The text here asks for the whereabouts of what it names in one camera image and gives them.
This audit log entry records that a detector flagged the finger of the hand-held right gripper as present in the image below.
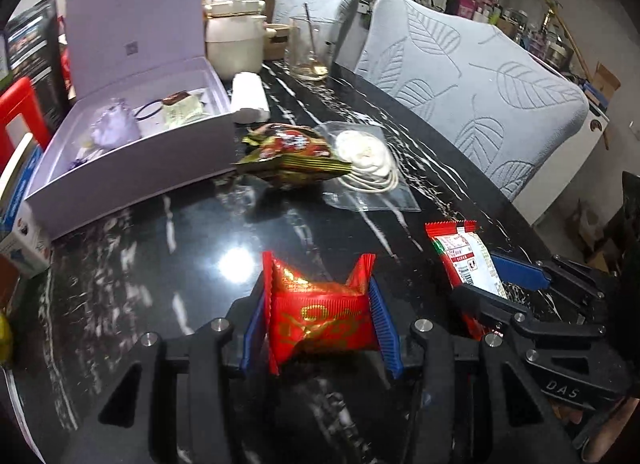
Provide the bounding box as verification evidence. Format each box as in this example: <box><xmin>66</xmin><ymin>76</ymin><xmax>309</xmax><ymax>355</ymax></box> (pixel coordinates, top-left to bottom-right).
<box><xmin>451</xmin><ymin>284</ymin><xmax>532</xmax><ymax>341</ymax></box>
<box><xmin>490</xmin><ymin>251</ymin><xmax>612</xmax><ymax>326</ymax></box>

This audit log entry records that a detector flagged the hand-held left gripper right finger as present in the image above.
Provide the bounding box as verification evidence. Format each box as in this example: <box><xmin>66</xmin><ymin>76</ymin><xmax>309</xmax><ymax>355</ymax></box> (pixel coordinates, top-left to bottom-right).
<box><xmin>369</xmin><ymin>278</ymin><xmax>581</xmax><ymax>464</ymax></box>

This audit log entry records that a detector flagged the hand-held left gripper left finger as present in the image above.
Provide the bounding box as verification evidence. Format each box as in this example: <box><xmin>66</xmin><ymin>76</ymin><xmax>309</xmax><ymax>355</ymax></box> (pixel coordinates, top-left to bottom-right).
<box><xmin>60</xmin><ymin>289</ymin><xmax>267</xmax><ymax>464</ymax></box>

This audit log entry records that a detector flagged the red white snack packet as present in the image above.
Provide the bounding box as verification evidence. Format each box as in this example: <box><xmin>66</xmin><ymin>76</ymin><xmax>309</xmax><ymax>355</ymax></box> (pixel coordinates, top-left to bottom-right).
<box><xmin>425</xmin><ymin>220</ymin><xmax>508</xmax><ymax>340</ymax></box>

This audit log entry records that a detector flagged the red gold snack packet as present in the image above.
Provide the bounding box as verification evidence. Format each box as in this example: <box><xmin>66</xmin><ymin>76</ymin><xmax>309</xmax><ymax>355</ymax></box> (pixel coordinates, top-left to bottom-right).
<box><xmin>261</xmin><ymin>251</ymin><xmax>377</xmax><ymax>376</ymax></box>

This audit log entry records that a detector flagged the lavender gift box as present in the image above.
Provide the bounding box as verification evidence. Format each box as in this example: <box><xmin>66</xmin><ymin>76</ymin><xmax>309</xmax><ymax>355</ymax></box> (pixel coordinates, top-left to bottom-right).
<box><xmin>22</xmin><ymin>0</ymin><xmax>236</xmax><ymax>241</ymax></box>

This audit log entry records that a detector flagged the leaf pattern chair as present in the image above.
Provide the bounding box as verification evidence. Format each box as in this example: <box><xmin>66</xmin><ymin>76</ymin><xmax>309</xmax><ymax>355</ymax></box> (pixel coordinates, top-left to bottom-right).
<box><xmin>272</xmin><ymin>0</ymin><xmax>362</xmax><ymax>68</ymax></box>
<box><xmin>352</xmin><ymin>0</ymin><xmax>591</xmax><ymax>202</ymax></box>

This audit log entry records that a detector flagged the green red snack packet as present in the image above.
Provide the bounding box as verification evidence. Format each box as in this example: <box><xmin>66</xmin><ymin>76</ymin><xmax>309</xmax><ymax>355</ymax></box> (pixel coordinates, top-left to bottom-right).
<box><xmin>235</xmin><ymin>123</ymin><xmax>353</xmax><ymax>190</ymax></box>

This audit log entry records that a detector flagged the pale green packet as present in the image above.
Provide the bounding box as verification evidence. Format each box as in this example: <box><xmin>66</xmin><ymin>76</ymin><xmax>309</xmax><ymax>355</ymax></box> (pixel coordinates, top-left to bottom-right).
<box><xmin>162</xmin><ymin>94</ymin><xmax>211</xmax><ymax>131</ymax></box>

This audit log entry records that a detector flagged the blue white carton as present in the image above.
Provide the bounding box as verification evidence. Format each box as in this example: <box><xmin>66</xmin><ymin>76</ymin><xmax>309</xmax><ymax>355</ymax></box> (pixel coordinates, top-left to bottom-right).
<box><xmin>0</xmin><ymin>214</ymin><xmax>53</xmax><ymax>279</ymax></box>

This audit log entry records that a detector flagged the yellow green object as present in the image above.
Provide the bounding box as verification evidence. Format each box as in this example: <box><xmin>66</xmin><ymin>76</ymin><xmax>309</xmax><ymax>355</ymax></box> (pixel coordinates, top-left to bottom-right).
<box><xmin>0</xmin><ymin>314</ymin><xmax>13</xmax><ymax>362</ymax></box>

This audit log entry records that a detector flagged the purple fabric pouch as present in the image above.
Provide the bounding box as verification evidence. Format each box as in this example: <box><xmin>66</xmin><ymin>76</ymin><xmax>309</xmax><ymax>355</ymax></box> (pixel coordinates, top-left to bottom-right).
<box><xmin>90</xmin><ymin>99</ymin><xmax>143</xmax><ymax>150</ymax></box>

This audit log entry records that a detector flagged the clear glass cup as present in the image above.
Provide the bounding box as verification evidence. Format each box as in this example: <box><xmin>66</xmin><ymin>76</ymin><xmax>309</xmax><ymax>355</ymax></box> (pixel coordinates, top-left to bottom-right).
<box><xmin>285</xmin><ymin>16</ymin><xmax>333</xmax><ymax>81</ymax></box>

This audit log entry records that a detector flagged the cream ceramic pot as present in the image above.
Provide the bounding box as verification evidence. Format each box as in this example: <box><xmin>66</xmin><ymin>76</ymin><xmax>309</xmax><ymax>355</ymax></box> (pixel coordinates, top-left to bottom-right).
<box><xmin>202</xmin><ymin>0</ymin><xmax>278</xmax><ymax>74</ymax></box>

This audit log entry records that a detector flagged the metal spoon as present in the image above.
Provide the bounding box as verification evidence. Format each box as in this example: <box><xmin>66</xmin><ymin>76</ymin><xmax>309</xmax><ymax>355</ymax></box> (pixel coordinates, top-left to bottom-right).
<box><xmin>303</xmin><ymin>3</ymin><xmax>321</xmax><ymax>68</ymax></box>

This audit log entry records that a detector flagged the black printed box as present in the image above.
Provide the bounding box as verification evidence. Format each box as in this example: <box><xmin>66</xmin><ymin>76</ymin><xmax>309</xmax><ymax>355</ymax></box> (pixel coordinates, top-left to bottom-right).
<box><xmin>2</xmin><ymin>0</ymin><xmax>73</xmax><ymax>127</ymax></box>

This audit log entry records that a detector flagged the clear bag with white cable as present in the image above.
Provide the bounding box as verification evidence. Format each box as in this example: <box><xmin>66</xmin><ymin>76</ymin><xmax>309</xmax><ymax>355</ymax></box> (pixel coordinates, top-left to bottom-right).
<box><xmin>312</xmin><ymin>120</ymin><xmax>421</xmax><ymax>212</ymax></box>

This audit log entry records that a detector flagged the black hair tie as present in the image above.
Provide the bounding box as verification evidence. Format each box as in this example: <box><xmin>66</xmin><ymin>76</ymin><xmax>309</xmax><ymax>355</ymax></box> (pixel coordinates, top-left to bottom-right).
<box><xmin>134</xmin><ymin>98</ymin><xmax>168</xmax><ymax>121</ymax></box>

